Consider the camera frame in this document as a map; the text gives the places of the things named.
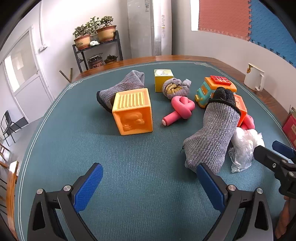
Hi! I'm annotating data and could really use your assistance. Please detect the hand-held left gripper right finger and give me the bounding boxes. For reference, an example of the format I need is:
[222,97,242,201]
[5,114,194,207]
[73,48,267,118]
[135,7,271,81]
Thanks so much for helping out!
[196,163,274,241]

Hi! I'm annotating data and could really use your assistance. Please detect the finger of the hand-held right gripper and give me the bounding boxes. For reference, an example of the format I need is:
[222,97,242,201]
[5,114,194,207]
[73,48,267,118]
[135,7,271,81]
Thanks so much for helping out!
[272,140,296,161]
[254,146,296,183]

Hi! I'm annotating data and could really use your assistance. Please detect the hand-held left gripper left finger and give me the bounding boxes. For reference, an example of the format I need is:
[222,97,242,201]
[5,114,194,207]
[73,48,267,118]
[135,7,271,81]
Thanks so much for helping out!
[27,163,104,241]

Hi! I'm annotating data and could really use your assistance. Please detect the clear plastic bag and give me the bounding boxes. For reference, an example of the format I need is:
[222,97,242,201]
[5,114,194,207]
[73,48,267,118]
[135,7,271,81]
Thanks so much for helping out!
[229,127,265,173]

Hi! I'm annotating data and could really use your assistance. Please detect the teal and orange toy bus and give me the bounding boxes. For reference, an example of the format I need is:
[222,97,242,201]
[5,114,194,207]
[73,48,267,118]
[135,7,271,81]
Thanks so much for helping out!
[195,75,237,108]

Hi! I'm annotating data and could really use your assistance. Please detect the grey sock with black cuff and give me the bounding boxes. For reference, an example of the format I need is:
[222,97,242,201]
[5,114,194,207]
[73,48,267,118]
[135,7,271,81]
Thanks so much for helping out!
[96,70,145,113]
[183,87,241,175]

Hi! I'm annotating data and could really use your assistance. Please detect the person's right hand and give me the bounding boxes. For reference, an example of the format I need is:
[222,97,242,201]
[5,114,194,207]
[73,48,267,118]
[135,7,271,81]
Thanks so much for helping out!
[274,196,296,240]

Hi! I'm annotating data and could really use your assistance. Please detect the red box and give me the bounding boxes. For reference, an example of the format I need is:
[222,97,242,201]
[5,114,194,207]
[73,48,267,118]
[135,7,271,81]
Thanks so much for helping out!
[282,113,296,149]

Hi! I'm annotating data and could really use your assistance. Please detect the pink knotted foam toy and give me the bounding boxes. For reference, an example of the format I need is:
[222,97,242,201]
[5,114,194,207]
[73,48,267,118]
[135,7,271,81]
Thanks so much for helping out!
[239,114,255,130]
[161,96,195,127]

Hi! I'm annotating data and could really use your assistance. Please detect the small orange toy block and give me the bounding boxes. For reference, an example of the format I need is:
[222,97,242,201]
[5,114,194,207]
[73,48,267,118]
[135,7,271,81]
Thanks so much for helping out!
[233,94,248,127]

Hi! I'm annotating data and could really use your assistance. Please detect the green table mat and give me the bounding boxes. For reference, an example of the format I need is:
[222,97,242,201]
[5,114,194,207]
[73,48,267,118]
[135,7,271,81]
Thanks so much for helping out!
[14,61,296,241]

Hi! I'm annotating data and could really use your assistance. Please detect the white mug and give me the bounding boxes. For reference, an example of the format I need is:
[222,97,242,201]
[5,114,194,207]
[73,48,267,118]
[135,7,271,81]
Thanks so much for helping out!
[243,62,265,91]

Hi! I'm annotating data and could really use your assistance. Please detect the wooden chair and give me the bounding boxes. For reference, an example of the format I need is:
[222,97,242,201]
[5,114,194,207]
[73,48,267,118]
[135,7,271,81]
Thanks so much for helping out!
[0,141,19,241]

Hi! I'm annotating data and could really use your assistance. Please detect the orange soft cube toy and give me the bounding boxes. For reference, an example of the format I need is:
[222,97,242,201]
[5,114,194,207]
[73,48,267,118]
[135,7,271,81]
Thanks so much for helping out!
[112,88,154,136]

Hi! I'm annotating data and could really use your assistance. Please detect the black chair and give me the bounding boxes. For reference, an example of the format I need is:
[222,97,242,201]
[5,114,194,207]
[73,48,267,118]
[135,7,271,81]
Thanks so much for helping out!
[0,110,29,146]

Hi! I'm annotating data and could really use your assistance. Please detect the balled grey and yellow socks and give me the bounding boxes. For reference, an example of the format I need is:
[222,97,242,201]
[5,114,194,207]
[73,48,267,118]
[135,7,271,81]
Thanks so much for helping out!
[162,78,192,100]

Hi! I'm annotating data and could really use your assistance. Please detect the small yellow box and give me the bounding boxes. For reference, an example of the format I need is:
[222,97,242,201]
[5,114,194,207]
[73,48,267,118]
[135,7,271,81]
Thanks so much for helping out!
[154,69,174,93]

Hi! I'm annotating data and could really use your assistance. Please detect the wooden broom stick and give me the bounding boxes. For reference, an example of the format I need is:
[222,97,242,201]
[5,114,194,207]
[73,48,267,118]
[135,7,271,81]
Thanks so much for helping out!
[59,70,71,83]

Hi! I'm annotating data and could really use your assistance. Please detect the dark patterned pot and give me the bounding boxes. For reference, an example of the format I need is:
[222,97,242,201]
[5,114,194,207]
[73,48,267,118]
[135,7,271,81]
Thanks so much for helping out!
[87,54,104,69]

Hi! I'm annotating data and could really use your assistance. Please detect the white door with glass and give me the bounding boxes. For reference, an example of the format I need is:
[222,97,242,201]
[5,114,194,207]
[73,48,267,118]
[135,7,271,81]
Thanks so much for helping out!
[0,25,55,118]

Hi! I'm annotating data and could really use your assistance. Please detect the small brown potted plant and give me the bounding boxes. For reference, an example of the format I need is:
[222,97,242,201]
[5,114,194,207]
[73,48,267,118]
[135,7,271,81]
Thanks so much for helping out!
[104,54,118,65]

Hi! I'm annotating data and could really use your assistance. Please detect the black metal plant rack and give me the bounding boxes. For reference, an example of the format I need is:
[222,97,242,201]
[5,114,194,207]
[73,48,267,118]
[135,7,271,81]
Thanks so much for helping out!
[72,31,123,73]

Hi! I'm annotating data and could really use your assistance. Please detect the potted plant in large tan pot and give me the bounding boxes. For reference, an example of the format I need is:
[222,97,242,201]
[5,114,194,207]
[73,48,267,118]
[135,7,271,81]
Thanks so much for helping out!
[96,16,117,42]

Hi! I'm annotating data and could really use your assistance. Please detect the tall leafy potted plant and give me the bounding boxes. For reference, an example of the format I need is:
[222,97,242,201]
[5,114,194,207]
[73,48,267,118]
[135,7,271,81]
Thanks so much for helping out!
[86,17,101,42]

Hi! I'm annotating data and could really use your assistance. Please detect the white floor-standing air conditioner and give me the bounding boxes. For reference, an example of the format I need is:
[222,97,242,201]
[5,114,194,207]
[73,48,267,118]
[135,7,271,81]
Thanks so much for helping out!
[127,0,173,58]

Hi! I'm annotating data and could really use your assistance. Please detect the blue foam wall mat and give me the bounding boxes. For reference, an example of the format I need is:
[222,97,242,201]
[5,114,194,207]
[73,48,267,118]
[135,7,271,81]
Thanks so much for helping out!
[248,0,296,67]

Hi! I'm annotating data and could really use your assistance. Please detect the red foam wall mat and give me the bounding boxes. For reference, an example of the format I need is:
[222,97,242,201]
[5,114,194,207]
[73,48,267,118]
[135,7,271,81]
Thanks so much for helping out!
[198,0,260,42]

